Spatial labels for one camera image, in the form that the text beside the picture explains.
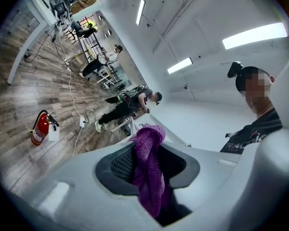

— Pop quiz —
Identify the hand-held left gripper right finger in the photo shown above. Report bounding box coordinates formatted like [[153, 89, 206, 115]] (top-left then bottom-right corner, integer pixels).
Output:
[[163, 141, 244, 229]]

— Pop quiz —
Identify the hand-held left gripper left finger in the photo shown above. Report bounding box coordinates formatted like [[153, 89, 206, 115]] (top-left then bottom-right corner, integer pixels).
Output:
[[21, 141, 165, 231]]

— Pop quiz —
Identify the purple cloth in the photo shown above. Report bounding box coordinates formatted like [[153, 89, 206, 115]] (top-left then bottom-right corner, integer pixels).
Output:
[[128, 123, 172, 219]]

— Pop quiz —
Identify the red fire extinguisher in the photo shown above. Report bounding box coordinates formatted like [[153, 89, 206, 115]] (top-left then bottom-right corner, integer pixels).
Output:
[[30, 109, 60, 147]]

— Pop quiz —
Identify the person's black shirt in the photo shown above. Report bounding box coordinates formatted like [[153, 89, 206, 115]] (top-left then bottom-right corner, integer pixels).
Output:
[[220, 108, 284, 155]]

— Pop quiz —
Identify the white paper card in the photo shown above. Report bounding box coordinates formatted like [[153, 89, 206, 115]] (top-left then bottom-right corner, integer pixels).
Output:
[[48, 126, 61, 142]]

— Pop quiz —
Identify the person's head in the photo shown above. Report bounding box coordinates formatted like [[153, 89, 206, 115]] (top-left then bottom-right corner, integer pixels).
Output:
[[236, 66, 276, 114]]

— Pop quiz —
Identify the white ceiling light bar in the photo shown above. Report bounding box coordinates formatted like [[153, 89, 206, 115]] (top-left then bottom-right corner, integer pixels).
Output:
[[135, 0, 146, 26], [222, 22, 288, 51], [167, 57, 194, 75]]

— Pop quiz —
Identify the long white power strip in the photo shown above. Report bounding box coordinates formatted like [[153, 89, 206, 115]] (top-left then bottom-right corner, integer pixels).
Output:
[[63, 57, 72, 72]]

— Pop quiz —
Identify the light wooden table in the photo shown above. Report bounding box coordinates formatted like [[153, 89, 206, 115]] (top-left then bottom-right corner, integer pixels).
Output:
[[67, 48, 97, 65]]

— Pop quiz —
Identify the black metal railing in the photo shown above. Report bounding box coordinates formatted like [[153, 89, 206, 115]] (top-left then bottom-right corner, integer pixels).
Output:
[[78, 15, 105, 65]]

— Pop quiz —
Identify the grey robot equipment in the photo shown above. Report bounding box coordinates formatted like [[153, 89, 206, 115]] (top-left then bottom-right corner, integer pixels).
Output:
[[49, 0, 72, 25]]

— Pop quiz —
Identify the white power cable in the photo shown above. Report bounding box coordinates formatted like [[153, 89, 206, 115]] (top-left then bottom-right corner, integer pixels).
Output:
[[58, 27, 84, 118], [72, 126, 84, 157]]

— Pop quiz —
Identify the black plugged cable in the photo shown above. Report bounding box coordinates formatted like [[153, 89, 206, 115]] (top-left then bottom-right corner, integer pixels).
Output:
[[84, 109, 97, 126]]

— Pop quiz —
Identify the black head camera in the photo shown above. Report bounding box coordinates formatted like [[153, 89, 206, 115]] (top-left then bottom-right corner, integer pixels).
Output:
[[227, 61, 244, 79]]

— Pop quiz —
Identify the white desk frame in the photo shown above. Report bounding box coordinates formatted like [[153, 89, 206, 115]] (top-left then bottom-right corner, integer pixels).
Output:
[[96, 66, 117, 87]]

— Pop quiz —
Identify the thin black floor cable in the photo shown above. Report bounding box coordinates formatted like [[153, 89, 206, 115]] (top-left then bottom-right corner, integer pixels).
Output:
[[24, 27, 68, 64]]

